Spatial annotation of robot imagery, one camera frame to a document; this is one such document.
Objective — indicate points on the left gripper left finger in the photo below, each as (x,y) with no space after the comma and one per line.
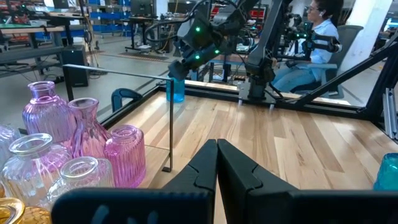
(140,205)

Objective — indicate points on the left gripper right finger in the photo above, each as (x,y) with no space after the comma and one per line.
(280,205)

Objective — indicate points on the slim blue glass bottle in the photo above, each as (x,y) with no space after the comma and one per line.
(175,93)

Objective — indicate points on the short pink ribbed glass jar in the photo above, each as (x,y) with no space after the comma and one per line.
(126,161)

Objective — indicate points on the small clear ribbed glass jar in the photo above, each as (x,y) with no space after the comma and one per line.
(81,174)

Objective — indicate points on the pink bulbous glass vase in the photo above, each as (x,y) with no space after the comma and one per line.
(88,137)

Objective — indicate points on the round yellow textured glass vase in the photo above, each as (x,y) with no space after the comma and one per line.
(34,216)

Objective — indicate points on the large clear ribbed glass jar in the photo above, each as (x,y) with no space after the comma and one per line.
(28,177)

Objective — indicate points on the tall pink ribbed glass bottle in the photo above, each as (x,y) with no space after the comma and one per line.
(46,118)

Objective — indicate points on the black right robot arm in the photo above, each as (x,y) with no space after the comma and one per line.
(264,46)

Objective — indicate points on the black background desk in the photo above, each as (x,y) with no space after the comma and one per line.
(146,19)

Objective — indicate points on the black computer monitor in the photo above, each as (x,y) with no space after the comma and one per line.
(141,7)

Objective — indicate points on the shelving with blue bins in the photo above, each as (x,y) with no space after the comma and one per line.
(105,15)

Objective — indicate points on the black computer tower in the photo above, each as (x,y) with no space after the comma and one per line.
(74,68)

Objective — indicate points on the person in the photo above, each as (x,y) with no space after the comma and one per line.
(323,31)

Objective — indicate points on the grey office chair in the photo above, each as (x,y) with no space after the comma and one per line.
(348,40)

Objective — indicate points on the grey workbench with wooden top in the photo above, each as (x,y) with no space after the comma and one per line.
(28,53)

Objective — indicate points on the black metal shelf end frame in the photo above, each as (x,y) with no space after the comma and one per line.
(171,124)

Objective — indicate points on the silver aluminium extrusion post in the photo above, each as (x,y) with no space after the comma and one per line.
(390,115)

